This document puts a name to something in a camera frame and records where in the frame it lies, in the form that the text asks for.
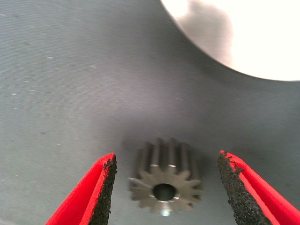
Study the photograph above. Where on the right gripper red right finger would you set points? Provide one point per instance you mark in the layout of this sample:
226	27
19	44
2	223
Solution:
253	192

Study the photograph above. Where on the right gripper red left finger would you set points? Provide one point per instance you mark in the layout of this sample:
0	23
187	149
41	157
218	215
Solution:
89	192

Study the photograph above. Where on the small steel gear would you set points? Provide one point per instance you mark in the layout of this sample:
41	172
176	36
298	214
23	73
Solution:
145	187

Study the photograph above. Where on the dark grey table cloth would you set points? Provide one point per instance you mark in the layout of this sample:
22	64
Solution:
70	93

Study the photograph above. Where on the round metal plate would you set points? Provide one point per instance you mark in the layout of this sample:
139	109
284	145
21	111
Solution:
257	47

